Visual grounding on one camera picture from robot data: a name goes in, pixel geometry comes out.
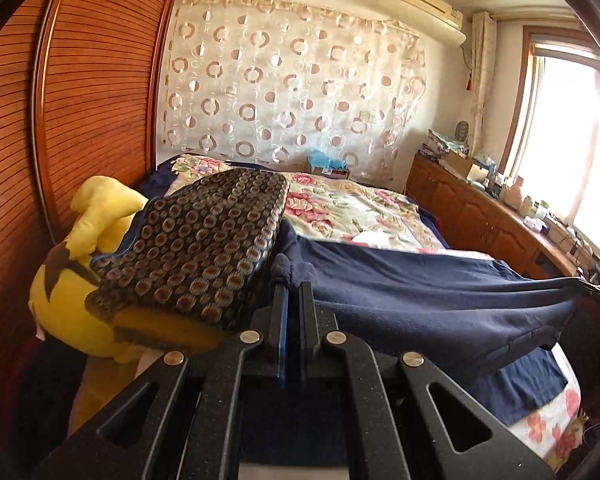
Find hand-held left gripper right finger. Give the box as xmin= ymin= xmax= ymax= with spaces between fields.
xmin=297 ymin=281 xmax=556 ymax=480

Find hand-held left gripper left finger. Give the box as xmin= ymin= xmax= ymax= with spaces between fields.
xmin=32 ymin=282 xmax=288 ymax=480

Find navy t-shirt with orange print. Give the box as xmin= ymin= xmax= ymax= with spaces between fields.
xmin=272 ymin=220 xmax=588 ymax=426

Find brown circle patterned pillow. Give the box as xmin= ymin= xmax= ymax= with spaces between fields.
xmin=84 ymin=167 xmax=292 ymax=353

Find floral bed sheet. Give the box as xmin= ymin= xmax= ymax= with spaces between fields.
xmin=167 ymin=154 xmax=588 ymax=471

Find wooden sideboard cabinet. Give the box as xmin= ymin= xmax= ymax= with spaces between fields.
xmin=406 ymin=152 xmax=600 ymax=286

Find wooden framed window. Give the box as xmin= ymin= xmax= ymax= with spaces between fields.
xmin=500 ymin=25 xmax=600 ymax=261

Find blue plastic bag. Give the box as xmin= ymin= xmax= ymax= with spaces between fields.
xmin=306 ymin=147 xmax=351 ymax=177

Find cardboard box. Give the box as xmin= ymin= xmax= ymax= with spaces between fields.
xmin=440 ymin=150 xmax=473 ymax=173

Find folded patterned cloth stack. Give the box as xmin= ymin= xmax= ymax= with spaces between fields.
xmin=420 ymin=128 xmax=468 ymax=156

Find yellow plush toy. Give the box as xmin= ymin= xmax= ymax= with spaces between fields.
xmin=27 ymin=175 xmax=151 ymax=366

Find cream floral window curtain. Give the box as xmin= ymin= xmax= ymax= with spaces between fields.
xmin=469 ymin=10 xmax=499 ymax=161

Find wooden slatted wardrobe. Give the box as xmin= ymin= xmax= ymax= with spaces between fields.
xmin=0 ymin=0 xmax=188 ymax=461

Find white curtain with ring pattern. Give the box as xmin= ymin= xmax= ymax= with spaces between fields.
xmin=160 ymin=0 xmax=427 ymax=181

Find white wall air conditioner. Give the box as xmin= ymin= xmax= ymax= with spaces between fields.
xmin=378 ymin=0 xmax=467 ymax=50

